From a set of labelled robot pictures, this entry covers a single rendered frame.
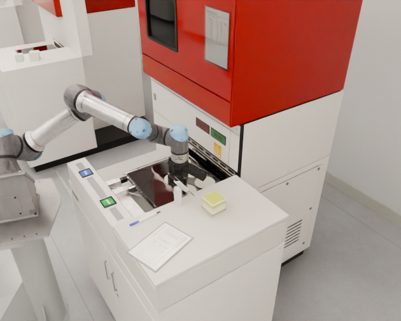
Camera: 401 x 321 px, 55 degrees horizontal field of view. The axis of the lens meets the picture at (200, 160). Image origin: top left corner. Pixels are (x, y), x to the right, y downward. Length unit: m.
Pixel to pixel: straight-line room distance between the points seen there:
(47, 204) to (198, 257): 0.88
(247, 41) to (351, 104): 1.74
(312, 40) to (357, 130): 1.49
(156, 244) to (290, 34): 1.00
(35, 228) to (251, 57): 1.19
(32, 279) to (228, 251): 1.14
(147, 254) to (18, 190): 0.70
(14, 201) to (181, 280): 0.87
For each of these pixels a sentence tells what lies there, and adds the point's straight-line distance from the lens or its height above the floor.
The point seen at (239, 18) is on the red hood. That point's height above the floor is 1.67.
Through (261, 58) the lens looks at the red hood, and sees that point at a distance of 1.63.
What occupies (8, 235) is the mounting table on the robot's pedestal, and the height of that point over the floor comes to 0.82.
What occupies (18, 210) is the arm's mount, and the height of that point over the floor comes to 0.88.
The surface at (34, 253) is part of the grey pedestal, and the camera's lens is 2.11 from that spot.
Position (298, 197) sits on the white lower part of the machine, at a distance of 2.31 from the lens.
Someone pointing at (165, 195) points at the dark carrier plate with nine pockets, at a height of 0.90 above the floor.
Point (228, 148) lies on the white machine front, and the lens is 1.80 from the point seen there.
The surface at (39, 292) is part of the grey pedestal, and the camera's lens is 2.30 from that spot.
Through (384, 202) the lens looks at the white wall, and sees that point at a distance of 3.29.
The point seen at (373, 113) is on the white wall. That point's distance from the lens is 3.07.
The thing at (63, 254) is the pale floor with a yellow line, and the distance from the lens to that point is 2.91.
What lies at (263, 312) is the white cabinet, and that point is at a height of 0.39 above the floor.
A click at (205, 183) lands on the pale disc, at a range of 1.86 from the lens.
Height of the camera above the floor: 2.01
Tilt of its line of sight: 33 degrees down
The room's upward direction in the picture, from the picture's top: straight up
